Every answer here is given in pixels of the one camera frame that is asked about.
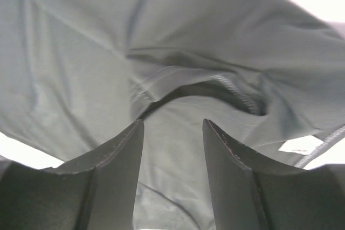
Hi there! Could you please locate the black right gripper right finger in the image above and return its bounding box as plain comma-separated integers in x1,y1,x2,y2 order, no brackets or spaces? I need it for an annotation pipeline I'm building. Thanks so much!
203,120,344,230

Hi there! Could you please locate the grey t shirt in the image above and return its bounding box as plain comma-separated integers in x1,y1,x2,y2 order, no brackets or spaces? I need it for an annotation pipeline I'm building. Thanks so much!
1,0,344,229

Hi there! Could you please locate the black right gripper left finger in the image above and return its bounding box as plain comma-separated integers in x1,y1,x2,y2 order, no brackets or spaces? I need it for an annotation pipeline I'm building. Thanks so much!
1,120,144,230

